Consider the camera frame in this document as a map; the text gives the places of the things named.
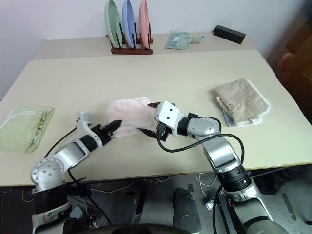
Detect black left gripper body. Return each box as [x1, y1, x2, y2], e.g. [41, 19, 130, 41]
[91, 124, 113, 147]

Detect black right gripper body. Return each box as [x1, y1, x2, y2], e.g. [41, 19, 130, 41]
[156, 121, 172, 142]

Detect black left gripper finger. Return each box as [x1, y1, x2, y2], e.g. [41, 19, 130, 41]
[103, 119, 122, 130]
[106, 125, 121, 137]

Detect pink towel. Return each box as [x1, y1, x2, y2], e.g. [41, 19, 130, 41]
[105, 97, 158, 139]

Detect blue cloth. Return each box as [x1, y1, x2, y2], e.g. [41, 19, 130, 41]
[223, 111, 235, 128]

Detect folded green towel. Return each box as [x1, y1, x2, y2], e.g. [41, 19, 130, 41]
[0, 106, 55, 154]

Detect folded beige towel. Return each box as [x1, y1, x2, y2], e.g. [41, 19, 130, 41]
[214, 78, 272, 128]

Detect dark wooden plate rack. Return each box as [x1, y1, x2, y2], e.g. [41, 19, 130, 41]
[105, 23, 154, 55]

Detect folded teal cloth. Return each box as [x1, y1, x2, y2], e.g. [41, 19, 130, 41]
[165, 31, 192, 50]

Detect dark rounded slim shape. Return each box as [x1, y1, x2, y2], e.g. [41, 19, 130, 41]
[121, 190, 145, 224]

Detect dark rounded broad shape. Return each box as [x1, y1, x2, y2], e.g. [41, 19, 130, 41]
[173, 187, 202, 232]

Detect pink plate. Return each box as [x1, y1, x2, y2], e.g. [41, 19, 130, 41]
[139, 0, 151, 49]

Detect blue plate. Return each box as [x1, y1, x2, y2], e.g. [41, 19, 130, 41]
[121, 0, 137, 49]

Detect green plate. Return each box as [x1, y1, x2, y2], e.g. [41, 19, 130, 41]
[104, 0, 124, 49]

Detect black metal table leg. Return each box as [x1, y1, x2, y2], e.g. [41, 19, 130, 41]
[212, 194, 235, 234]

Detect black rectangular box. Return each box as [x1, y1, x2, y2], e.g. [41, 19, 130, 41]
[213, 24, 246, 45]

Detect brown wooden furniture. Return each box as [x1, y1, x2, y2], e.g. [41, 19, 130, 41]
[277, 9, 312, 82]

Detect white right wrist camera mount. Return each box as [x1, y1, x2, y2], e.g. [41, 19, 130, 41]
[155, 101, 182, 138]

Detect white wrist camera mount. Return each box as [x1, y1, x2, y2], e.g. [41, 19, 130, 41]
[155, 101, 182, 138]
[75, 110, 97, 140]

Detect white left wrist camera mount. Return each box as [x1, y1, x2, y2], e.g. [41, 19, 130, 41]
[75, 110, 97, 140]

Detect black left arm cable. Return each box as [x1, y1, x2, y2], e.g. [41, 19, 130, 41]
[45, 126, 113, 226]

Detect black table frame bar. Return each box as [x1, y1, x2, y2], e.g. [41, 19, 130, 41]
[65, 182, 92, 196]

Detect white floor cables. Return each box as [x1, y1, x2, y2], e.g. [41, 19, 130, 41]
[195, 172, 220, 203]

